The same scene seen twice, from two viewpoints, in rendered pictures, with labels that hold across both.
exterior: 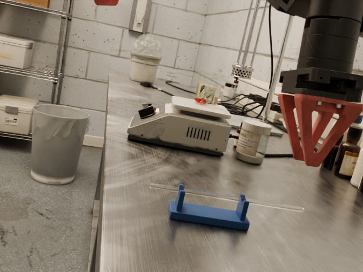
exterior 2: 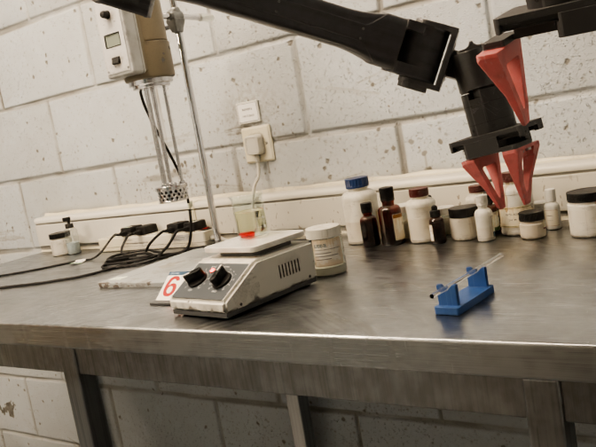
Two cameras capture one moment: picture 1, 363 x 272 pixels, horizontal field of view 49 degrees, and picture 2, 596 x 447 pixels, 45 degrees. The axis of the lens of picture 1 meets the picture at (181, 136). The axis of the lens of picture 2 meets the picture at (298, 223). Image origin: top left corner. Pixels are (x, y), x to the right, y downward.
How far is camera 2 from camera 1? 0.66 m
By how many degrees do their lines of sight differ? 41
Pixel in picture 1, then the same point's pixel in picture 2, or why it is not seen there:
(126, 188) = (381, 327)
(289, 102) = (479, 164)
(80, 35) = not seen: outside the picture
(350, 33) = not seen: hidden behind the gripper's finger
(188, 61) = not seen: outside the picture
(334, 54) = (509, 111)
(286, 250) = (532, 284)
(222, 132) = (308, 253)
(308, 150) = (524, 192)
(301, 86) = (500, 145)
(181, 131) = (274, 275)
